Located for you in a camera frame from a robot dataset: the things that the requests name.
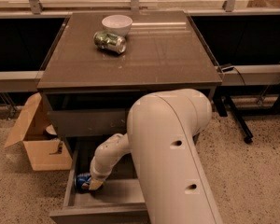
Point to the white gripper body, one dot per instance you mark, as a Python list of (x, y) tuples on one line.
[(95, 174)]

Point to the green soda can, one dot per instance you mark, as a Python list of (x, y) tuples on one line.
[(109, 41)]

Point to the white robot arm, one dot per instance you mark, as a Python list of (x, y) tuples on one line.
[(160, 131)]

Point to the scratched grey top drawer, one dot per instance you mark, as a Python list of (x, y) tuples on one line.
[(71, 123)]

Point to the blue pepsi can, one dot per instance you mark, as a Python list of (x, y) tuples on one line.
[(82, 182)]

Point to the open cardboard box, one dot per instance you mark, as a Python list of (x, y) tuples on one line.
[(45, 152)]

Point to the grey metal window rail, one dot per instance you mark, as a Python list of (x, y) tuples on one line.
[(268, 74)]

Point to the open grey middle drawer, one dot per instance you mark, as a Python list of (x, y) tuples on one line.
[(109, 196)]

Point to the grey drawer cabinet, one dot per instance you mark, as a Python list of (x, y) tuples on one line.
[(163, 53)]

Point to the white ceramic bowl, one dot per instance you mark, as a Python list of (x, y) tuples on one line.
[(117, 24)]

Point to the black caster stand leg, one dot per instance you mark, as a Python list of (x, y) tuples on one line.
[(220, 102)]

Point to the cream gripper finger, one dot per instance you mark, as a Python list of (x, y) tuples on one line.
[(95, 184)]

